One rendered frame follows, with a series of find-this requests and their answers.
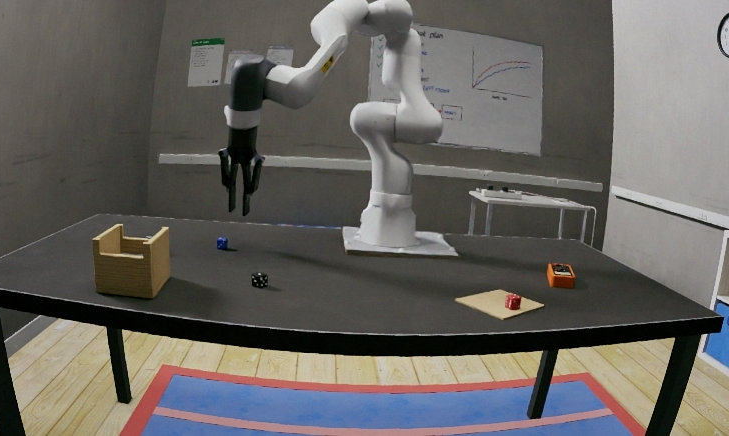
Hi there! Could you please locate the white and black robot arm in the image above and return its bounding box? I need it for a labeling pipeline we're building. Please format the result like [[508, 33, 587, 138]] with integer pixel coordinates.
[[224, 0, 443, 247]]

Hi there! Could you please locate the red die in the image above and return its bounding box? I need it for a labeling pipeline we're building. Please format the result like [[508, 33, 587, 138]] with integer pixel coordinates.
[[505, 294, 522, 310]]

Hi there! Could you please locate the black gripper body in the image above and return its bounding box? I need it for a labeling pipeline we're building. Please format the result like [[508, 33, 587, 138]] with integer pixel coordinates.
[[227, 126, 257, 165]]

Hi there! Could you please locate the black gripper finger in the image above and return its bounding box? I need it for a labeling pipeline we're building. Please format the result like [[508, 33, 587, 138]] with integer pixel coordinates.
[[240, 151, 265, 216], [218, 148, 239, 212]]

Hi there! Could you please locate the black die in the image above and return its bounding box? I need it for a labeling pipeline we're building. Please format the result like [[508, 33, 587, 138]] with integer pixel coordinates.
[[252, 272, 268, 288]]

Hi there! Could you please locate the beige flat mat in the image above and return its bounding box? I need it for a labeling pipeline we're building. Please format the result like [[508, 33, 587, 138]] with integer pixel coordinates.
[[455, 289, 545, 320]]

